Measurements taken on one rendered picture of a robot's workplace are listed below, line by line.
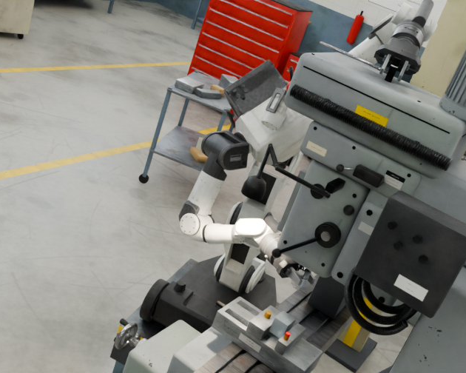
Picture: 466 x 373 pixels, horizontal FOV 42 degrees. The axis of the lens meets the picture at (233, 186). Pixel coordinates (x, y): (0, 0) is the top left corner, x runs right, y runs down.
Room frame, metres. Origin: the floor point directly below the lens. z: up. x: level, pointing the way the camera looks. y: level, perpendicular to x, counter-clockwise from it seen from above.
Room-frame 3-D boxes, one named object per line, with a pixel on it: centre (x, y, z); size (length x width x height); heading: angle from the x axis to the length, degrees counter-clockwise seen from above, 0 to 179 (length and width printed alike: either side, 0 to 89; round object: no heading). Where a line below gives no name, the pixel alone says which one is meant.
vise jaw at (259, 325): (1.73, -0.26, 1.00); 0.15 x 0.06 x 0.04; 155
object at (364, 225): (1.60, -0.47, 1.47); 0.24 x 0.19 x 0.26; 156
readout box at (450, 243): (1.25, -0.43, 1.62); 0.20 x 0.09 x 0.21; 66
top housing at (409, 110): (1.68, -0.31, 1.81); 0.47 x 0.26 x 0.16; 66
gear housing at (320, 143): (1.66, -0.34, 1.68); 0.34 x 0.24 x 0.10; 66
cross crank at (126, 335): (1.89, 0.16, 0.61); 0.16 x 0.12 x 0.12; 66
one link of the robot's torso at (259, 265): (2.55, -0.17, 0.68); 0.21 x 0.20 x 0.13; 167
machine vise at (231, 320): (1.72, -0.28, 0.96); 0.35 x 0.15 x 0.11; 65
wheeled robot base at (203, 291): (2.51, -0.16, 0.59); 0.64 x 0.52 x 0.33; 167
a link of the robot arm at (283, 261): (1.75, -0.24, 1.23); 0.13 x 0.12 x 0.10; 131
